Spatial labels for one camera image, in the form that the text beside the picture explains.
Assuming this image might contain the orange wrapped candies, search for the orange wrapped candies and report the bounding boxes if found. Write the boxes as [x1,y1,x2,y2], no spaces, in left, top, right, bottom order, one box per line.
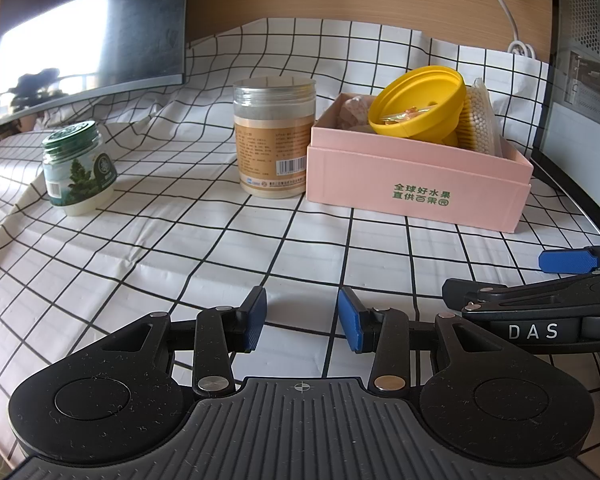
[378,106,433,124]

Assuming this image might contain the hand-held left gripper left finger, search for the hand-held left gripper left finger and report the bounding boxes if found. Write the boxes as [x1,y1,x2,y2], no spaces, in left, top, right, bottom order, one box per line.
[102,285,269,396]

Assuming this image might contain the curved monitor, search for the curved monitor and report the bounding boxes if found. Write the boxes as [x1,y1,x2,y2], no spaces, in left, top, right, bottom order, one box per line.
[0,0,191,128]

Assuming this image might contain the green lidded jar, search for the green lidded jar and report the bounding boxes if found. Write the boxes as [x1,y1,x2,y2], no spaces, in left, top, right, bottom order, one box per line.
[41,121,119,218]

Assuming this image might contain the clear plastic jar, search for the clear plastic jar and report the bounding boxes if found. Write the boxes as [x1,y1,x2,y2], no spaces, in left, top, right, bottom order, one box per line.
[232,76,317,199]

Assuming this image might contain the white checked tablecloth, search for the white checked tablecloth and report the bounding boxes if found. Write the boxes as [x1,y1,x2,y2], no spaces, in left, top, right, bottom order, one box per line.
[0,17,600,467]

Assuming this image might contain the pink cardboard box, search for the pink cardboard box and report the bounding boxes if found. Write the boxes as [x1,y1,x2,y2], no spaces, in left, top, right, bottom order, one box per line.
[306,92,535,234]

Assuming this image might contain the yellow collapsible cup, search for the yellow collapsible cup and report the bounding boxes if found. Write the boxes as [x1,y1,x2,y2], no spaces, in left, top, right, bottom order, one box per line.
[367,66,469,150]

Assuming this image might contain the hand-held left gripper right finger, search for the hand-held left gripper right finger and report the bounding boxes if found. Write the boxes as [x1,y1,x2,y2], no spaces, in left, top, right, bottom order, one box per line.
[336,286,512,392]

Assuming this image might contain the cotton swab packet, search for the cotton swab packet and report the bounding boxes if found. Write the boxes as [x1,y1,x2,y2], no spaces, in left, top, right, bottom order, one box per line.
[455,77,504,159]

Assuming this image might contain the white plug with cable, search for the white plug with cable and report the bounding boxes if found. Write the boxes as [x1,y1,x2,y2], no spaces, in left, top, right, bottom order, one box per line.
[455,0,537,59]

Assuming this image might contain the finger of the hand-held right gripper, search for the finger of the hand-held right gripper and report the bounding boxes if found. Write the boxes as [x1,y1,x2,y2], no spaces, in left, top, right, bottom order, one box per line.
[538,240,600,277]
[441,272,600,317]

